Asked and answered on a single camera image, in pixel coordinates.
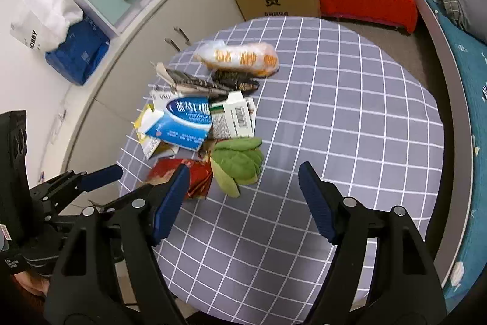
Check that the green vegetable leaves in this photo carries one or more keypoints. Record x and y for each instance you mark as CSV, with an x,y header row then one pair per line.
x,y
236,161

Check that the blue white medicine box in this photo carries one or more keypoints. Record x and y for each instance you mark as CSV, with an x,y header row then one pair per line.
x,y
182,119

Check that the white bed frame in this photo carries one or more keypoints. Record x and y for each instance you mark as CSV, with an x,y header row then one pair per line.
x,y
445,81

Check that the grey checked tablecloth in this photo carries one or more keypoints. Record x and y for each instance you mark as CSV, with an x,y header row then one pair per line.
x,y
323,100

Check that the cream cabinet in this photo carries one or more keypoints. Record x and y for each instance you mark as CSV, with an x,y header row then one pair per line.
x,y
152,16

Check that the red foil wrapper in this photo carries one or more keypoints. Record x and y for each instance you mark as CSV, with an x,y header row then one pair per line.
x,y
199,176

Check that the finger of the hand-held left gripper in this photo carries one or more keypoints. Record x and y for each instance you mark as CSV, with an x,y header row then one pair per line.
x,y
102,175
61,212

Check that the blue plastic bag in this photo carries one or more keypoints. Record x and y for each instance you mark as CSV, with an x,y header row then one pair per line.
x,y
80,54

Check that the striped paper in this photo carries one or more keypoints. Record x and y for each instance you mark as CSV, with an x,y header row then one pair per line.
x,y
186,81

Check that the dark snack wrapper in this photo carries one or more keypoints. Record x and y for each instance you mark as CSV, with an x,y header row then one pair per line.
x,y
237,83

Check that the white paper bag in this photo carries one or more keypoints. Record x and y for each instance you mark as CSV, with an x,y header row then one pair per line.
x,y
45,12

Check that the white green carton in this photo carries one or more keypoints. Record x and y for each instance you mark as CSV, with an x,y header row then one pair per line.
x,y
236,115

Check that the yellow white small carton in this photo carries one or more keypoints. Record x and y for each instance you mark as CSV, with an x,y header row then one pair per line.
x,y
150,146

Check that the red bench with white top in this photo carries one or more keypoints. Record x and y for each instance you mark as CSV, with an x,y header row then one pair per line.
x,y
365,5

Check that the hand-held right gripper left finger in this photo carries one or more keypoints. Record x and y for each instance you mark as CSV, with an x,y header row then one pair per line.
x,y
171,203

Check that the orange white plastic bag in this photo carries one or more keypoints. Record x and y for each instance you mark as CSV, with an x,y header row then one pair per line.
x,y
243,60

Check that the person's left hand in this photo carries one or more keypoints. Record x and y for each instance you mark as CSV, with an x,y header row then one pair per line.
x,y
32,283

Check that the teal bed sheet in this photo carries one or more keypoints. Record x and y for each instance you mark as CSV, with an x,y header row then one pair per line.
x,y
468,100

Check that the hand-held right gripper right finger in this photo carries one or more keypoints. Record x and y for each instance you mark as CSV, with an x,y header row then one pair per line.
x,y
315,203

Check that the grey checked blanket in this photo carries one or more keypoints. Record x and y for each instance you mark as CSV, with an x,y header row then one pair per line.
x,y
454,9

